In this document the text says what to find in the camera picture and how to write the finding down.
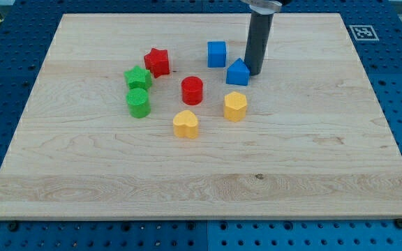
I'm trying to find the green star block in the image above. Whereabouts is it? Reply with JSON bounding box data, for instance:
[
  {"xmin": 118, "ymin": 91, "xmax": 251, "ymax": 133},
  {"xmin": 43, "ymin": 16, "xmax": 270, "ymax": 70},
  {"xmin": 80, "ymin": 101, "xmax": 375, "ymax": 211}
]
[{"xmin": 124, "ymin": 66, "xmax": 152, "ymax": 90}]

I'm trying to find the red star block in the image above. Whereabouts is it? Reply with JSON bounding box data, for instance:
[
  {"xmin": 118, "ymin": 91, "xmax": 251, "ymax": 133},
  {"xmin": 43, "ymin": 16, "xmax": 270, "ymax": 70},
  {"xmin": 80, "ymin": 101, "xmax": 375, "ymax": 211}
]
[{"xmin": 144, "ymin": 47, "xmax": 170, "ymax": 78}]

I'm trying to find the red cylinder block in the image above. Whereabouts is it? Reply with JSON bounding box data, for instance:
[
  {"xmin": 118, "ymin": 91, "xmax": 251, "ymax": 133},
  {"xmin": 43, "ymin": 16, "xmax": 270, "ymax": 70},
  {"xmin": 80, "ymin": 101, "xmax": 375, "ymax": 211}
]
[{"xmin": 181, "ymin": 76, "xmax": 203, "ymax": 105}]

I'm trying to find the light wooden board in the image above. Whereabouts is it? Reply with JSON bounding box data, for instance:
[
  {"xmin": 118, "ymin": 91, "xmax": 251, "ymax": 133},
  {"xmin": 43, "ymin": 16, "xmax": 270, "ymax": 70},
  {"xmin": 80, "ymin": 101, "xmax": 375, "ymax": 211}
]
[{"xmin": 0, "ymin": 13, "xmax": 402, "ymax": 221}]

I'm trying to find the blue cube block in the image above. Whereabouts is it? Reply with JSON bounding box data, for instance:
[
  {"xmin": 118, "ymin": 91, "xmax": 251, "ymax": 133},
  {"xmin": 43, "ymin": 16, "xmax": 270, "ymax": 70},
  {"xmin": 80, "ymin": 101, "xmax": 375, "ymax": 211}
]
[{"xmin": 207, "ymin": 41, "xmax": 227, "ymax": 68}]

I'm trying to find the white fiducial marker tag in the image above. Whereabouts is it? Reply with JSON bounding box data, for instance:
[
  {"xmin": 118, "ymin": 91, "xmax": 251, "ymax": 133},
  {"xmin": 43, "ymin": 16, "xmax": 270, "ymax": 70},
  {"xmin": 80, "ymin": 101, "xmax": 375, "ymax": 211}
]
[{"xmin": 349, "ymin": 24, "xmax": 379, "ymax": 41}]

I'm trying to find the green cylinder block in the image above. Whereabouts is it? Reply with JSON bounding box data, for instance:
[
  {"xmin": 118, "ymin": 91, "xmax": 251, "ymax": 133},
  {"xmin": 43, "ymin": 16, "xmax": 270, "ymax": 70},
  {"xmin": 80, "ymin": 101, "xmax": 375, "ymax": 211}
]
[{"xmin": 126, "ymin": 88, "xmax": 151, "ymax": 119}]

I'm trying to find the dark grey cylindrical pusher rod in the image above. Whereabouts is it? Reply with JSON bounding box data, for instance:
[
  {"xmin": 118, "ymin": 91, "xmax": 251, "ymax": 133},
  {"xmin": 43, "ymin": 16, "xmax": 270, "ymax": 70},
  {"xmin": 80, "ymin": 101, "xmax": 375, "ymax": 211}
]
[{"xmin": 244, "ymin": 10, "xmax": 274, "ymax": 76}]

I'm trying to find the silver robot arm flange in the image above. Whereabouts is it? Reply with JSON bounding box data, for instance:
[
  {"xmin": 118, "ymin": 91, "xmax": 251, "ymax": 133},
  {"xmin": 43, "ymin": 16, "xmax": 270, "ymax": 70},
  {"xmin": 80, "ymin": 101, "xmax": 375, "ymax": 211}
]
[{"xmin": 241, "ymin": 0, "xmax": 292, "ymax": 15}]

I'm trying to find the blue house-shaped block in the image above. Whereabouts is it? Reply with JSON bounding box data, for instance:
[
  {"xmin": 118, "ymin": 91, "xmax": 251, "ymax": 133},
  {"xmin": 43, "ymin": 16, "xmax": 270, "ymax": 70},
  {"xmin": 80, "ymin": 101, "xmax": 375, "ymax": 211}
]
[{"xmin": 226, "ymin": 58, "xmax": 250, "ymax": 86}]

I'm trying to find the yellow hexagon block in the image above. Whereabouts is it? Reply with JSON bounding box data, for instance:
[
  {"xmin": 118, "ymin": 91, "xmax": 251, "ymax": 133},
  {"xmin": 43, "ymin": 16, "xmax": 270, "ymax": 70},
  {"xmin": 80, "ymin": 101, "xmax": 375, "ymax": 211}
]
[{"xmin": 223, "ymin": 91, "xmax": 248, "ymax": 122}]

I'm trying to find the yellow heart block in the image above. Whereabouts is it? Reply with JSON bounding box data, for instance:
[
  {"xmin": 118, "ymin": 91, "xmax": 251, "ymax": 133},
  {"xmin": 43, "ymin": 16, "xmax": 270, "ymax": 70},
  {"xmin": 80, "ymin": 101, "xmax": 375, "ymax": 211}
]
[{"xmin": 172, "ymin": 110, "xmax": 199, "ymax": 139}]

